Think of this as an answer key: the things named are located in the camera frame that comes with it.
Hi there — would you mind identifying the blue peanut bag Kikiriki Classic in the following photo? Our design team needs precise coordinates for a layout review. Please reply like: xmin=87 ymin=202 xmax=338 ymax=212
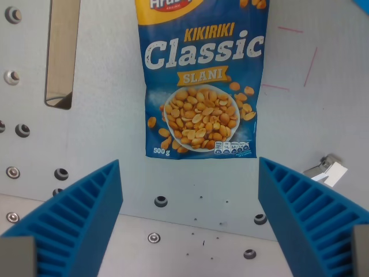
xmin=134 ymin=0 xmax=270 ymax=159

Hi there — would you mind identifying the blue object at edge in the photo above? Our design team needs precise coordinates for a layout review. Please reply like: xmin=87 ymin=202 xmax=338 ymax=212
xmin=351 ymin=0 xmax=369 ymax=16

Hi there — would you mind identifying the small metal bracket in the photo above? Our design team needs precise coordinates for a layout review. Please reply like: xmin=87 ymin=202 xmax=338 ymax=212
xmin=302 ymin=155 xmax=344 ymax=181

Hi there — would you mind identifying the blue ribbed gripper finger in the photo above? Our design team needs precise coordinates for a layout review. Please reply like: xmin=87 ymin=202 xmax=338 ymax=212
xmin=258 ymin=157 xmax=369 ymax=277
xmin=0 ymin=159 xmax=124 ymax=277

